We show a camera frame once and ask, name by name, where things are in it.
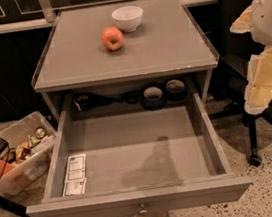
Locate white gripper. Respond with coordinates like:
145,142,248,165
230,0,272,115

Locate red apple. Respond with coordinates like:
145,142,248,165
100,26,124,52

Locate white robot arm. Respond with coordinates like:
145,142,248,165
230,0,272,115

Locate grey cabinet with top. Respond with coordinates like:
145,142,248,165
21,0,227,128

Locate open grey top drawer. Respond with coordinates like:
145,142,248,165
27,81,251,217

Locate black office chair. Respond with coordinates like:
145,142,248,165
209,0,272,166

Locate black tape roll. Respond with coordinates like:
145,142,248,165
164,79,187,102

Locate blue tape roll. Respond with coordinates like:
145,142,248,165
141,86,166,111

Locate white ceramic bowl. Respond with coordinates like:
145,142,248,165
112,5,144,32

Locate white paper packets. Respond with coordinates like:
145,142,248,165
62,153,87,196

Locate metal can in bin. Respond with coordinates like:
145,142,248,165
34,127,46,139

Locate clear plastic bin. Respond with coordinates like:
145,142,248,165
0,111,57,196

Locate orange snack bags in bin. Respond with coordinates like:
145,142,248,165
0,142,31,176

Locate black device with cable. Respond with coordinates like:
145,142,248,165
73,91,140,111

